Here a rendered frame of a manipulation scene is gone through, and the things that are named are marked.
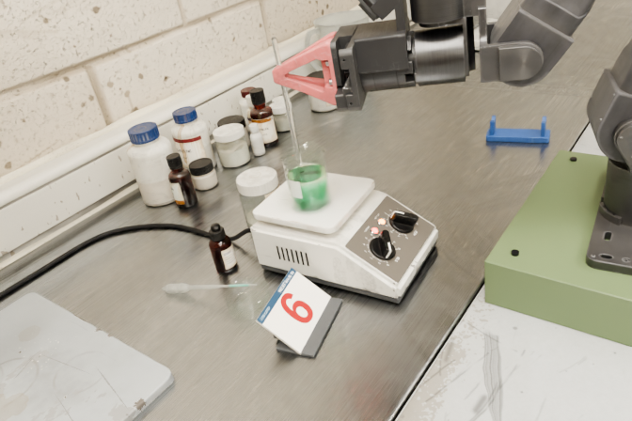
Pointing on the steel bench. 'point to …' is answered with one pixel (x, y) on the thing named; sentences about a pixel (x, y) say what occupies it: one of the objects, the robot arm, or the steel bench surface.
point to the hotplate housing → (334, 255)
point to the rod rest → (518, 133)
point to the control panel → (406, 248)
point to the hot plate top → (344, 185)
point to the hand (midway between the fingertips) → (280, 74)
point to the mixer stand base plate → (70, 367)
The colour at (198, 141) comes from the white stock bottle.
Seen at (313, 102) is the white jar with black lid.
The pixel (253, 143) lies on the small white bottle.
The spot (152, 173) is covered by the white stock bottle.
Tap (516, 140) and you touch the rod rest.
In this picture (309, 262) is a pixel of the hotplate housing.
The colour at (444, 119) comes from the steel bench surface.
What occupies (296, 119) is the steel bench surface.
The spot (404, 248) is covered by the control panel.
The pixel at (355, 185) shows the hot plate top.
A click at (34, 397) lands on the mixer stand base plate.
